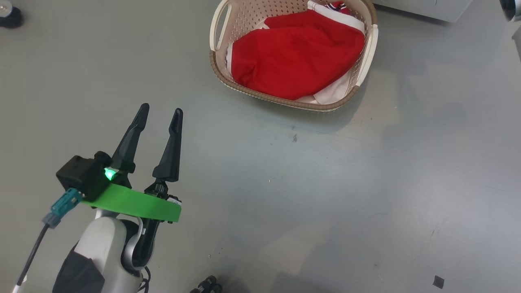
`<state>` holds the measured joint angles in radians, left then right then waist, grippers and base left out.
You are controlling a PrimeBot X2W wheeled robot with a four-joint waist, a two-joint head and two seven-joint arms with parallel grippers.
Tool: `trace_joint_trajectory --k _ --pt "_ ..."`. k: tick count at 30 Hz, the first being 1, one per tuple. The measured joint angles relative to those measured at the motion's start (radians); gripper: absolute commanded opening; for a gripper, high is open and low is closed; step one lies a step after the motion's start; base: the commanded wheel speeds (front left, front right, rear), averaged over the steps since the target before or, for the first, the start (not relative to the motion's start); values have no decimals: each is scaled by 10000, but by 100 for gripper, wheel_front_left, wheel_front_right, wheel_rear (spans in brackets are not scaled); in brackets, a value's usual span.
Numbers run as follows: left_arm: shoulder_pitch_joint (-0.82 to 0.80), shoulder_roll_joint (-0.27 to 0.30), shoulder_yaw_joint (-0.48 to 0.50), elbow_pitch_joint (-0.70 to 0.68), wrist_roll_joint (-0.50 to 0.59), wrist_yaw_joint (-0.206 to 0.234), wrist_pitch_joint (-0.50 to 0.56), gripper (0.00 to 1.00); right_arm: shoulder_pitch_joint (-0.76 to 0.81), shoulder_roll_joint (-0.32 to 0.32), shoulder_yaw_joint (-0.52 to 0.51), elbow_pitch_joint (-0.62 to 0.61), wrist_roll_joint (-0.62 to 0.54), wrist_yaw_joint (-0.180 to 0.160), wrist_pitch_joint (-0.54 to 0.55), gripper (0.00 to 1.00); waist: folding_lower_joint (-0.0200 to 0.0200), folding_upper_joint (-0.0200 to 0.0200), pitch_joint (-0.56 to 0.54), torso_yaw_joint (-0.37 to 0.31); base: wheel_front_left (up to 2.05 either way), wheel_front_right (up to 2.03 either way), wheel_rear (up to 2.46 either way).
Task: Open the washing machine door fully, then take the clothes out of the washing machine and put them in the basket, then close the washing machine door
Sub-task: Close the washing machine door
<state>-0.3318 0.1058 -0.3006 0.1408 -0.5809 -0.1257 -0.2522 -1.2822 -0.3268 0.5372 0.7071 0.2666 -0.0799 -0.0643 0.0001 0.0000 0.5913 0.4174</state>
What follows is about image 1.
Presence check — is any cream perforated laundry basket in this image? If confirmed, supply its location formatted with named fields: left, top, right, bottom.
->
left=209, top=0, right=379, bottom=112

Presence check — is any red and white garment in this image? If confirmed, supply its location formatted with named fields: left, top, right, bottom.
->
left=225, top=1, right=366, bottom=105

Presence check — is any white front-loading washing machine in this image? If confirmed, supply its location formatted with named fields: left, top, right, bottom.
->
left=372, top=0, right=475, bottom=23

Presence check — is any teal-plug left camera cable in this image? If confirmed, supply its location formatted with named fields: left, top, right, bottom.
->
left=14, top=188, right=84, bottom=293

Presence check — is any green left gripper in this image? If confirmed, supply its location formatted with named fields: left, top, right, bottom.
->
left=81, top=103, right=184, bottom=223

